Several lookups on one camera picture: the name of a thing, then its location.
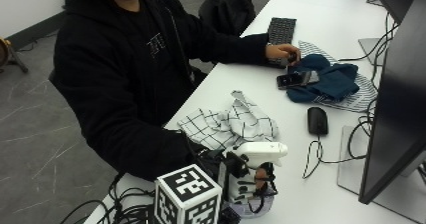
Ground black computer mouse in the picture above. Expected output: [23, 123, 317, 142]
[307, 106, 331, 136]

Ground wooden stand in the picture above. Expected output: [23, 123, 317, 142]
[0, 36, 31, 74]

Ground black phone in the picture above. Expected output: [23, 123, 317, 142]
[276, 70, 321, 91]

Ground black glove cables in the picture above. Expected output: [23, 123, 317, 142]
[59, 172, 158, 224]

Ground large black monitor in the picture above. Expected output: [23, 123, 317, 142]
[357, 0, 426, 206]

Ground grey monitor stand base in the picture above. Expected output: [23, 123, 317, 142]
[357, 37, 389, 67]
[336, 125, 426, 224]

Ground dark blue cloth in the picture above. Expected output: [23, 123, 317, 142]
[285, 53, 361, 104]

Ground white cube with black markers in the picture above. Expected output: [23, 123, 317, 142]
[154, 163, 224, 224]

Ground black keyboard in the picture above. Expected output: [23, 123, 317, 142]
[267, 16, 299, 69]

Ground white grey striped cloth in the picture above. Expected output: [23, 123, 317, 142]
[297, 40, 380, 114]

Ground person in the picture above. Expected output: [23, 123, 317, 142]
[47, 0, 271, 182]

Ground black mouse cable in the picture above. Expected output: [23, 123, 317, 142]
[301, 134, 371, 180]

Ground white black checked cloth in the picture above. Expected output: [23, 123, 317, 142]
[177, 90, 281, 152]

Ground bundle of black monitor cables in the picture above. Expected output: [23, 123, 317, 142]
[337, 12, 401, 160]

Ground black backpack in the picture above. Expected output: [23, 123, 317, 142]
[197, 0, 257, 37]

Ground small black object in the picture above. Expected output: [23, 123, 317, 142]
[285, 52, 300, 66]

